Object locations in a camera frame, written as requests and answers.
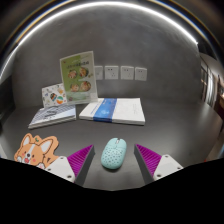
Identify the white card with colourful stickers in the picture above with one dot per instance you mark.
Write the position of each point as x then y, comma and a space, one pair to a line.
54, 95

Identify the mint green spotted computer mouse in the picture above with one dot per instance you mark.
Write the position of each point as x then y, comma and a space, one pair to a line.
113, 154

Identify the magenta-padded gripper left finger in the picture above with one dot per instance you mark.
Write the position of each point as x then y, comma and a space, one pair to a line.
80, 160

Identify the orange corgi-shaped mouse pad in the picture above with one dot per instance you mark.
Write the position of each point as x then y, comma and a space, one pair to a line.
33, 151

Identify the green upright menu sign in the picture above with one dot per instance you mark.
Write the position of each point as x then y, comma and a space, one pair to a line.
78, 78

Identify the white book with blue band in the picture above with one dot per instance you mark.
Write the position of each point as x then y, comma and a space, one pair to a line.
123, 110

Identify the white wall socket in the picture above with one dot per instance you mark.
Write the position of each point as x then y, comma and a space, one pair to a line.
141, 73
99, 72
127, 72
111, 72

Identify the grey and white book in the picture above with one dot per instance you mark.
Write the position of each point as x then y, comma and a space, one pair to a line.
51, 116

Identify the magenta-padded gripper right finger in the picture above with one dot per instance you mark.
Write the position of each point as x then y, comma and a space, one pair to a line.
149, 160

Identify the curved white light strip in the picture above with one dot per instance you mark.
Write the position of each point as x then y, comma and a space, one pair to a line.
110, 4

